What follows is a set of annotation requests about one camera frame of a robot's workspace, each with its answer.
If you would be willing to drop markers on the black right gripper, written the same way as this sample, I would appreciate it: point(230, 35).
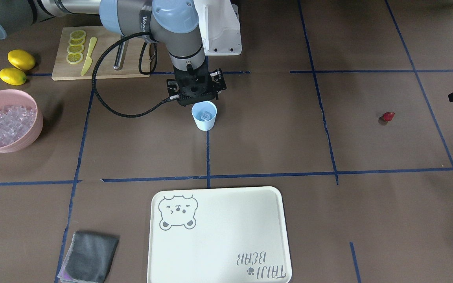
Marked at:
point(219, 79)

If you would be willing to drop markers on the clear ice cube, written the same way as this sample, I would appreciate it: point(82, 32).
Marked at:
point(205, 116)

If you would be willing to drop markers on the red strawberry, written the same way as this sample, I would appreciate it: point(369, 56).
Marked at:
point(388, 116)

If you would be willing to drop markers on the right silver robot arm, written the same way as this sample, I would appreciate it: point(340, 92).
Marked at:
point(175, 23)

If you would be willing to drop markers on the light blue plastic cup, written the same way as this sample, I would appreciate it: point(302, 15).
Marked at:
point(198, 108)

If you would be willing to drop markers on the pile of clear ice cubes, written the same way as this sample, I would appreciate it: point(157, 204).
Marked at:
point(15, 122)

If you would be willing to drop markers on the steel muddler with black tip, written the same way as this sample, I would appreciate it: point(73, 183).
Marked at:
point(120, 56)

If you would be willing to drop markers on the yellow plastic knife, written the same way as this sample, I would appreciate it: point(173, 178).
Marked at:
point(88, 59)

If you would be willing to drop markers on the wooden cutting board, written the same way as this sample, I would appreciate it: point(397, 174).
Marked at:
point(65, 71)

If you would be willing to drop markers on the upper lemon slice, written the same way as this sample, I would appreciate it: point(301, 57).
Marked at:
point(77, 35)

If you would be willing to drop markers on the cream bear serving tray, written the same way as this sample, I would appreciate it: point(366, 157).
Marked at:
point(222, 235)

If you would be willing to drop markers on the upper whole lemon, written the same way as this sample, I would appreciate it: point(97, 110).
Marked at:
point(21, 59)

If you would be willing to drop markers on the whole lemon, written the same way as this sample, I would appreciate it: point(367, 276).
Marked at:
point(21, 59)
point(13, 76)

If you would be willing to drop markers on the lower whole lemon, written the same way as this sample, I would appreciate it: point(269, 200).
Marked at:
point(13, 76)

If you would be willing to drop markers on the pink bowl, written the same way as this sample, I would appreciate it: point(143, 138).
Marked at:
point(17, 97)

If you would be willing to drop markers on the grey folded cloth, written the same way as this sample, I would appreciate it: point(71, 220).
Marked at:
point(89, 258)

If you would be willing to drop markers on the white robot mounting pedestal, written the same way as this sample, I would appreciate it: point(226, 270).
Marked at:
point(219, 27)

